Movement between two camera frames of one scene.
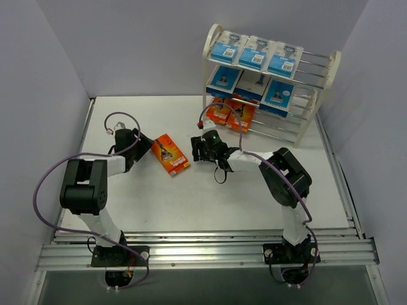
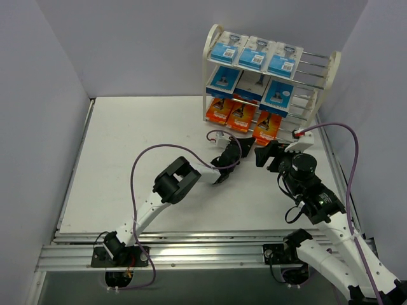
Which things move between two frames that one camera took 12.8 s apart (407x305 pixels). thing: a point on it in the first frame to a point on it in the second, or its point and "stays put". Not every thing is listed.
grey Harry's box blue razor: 252,84 stays put
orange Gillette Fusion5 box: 246,112 stays put
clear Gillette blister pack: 255,53 stays put
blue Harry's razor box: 223,81 stays put
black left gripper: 142,146 to 235,150
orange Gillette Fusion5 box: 170,154 to 267,127
